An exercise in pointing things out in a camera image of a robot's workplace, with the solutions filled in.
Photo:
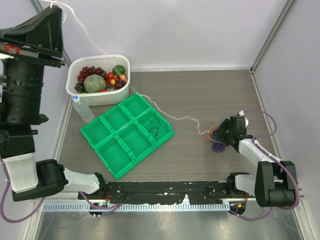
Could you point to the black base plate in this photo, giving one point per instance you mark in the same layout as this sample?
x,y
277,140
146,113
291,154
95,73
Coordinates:
x,y
166,192

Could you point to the red yellow cherries bunch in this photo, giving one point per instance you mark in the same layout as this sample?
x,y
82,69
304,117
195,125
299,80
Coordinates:
x,y
115,82

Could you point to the green lime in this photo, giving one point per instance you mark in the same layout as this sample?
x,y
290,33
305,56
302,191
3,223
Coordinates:
x,y
119,70

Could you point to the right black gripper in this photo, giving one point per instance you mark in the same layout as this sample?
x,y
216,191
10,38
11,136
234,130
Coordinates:
x,y
220,131

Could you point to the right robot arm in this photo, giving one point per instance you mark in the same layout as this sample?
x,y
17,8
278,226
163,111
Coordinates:
x,y
275,183

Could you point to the dark grape bunch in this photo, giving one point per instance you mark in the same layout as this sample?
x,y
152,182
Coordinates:
x,y
79,87

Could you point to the green compartment tray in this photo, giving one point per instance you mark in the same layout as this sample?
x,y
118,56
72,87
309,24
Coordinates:
x,y
126,134

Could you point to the white slotted cable duct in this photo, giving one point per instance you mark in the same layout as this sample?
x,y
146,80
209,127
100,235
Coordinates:
x,y
182,207

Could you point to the green melon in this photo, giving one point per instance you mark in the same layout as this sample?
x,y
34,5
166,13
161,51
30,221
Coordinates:
x,y
94,84

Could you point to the clear water bottle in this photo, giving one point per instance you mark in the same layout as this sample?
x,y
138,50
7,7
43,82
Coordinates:
x,y
83,109

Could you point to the white plastic basket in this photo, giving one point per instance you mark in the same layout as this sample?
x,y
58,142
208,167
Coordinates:
x,y
106,62

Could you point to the red grape bunch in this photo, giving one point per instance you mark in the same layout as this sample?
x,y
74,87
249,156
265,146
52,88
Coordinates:
x,y
88,71

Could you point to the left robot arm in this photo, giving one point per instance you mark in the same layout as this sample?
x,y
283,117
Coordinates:
x,y
21,90

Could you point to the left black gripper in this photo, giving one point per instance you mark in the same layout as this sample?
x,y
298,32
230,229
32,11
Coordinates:
x,y
50,41

